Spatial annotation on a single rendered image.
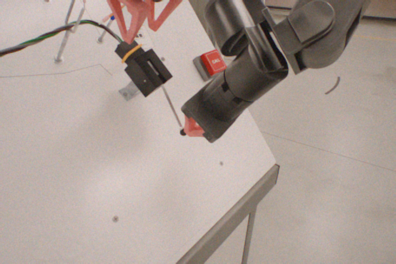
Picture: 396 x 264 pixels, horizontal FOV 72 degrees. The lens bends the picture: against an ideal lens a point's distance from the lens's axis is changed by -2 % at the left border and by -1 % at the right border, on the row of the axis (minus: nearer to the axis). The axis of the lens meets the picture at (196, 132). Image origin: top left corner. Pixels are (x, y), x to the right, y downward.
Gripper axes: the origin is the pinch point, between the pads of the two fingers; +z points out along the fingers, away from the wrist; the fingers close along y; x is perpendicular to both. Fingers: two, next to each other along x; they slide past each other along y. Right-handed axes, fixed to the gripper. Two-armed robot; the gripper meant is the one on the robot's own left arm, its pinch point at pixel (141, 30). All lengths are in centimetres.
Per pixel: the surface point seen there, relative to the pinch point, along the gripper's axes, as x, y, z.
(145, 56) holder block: 1.6, -0.1, 3.8
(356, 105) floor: 84, -255, 130
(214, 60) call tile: 5.3, -19.6, 11.5
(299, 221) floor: 71, -75, 112
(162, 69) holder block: 4.3, -1.3, 5.1
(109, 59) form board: -6.3, -0.6, 10.1
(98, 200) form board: 9.4, 16.4, 17.5
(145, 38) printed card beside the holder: -6.8, -10.4, 9.7
